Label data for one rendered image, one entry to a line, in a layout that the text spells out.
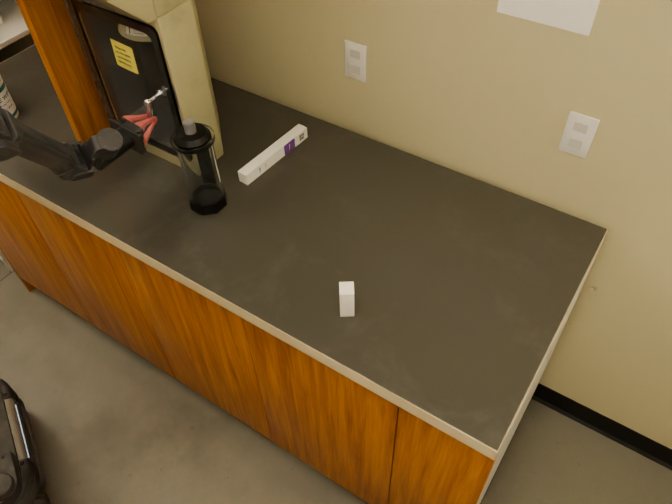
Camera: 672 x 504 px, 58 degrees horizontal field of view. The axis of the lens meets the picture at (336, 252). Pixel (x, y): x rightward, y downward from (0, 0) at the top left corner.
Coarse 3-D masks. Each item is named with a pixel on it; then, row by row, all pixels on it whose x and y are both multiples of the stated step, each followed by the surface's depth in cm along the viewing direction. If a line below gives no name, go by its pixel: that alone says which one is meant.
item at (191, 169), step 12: (204, 144) 146; (180, 156) 148; (192, 156) 147; (204, 156) 148; (192, 168) 150; (204, 168) 150; (216, 168) 154; (192, 180) 153; (204, 180) 153; (216, 180) 156; (192, 192) 157; (204, 192) 156; (216, 192) 158; (204, 204) 159
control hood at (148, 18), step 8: (96, 0) 131; (104, 0) 125; (112, 0) 125; (120, 0) 127; (128, 0) 128; (136, 0) 130; (144, 0) 132; (112, 8) 135; (120, 8) 128; (128, 8) 129; (136, 8) 131; (144, 8) 133; (152, 8) 134; (136, 16) 132; (144, 16) 134; (152, 16) 135
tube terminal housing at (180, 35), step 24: (168, 0) 137; (192, 0) 150; (168, 24) 140; (192, 24) 147; (168, 48) 143; (192, 48) 150; (192, 72) 153; (192, 96) 157; (216, 120) 169; (216, 144) 174
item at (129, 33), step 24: (72, 0) 149; (96, 24) 150; (120, 24) 144; (144, 24) 140; (96, 48) 157; (144, 48) 145; (120, 72) 158; (144, 72) 152; (120, 96) 166; (144, 96) 159; (168, 96) 153; (120, 120) 175; (168, 120) 160; (168, 144) 168
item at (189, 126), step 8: (184, 120) 145; (192, 120) 145; (184, 128) 145; (192, 128) 145; (200, 128) 148; (176, 136) 146; (184, 136) 146; (192, 136) 146; (200, 136) 145; (208, 136) 147; (176, 144) 146; (184, 144) 145; (192, 144) 145; (200, 144) 145
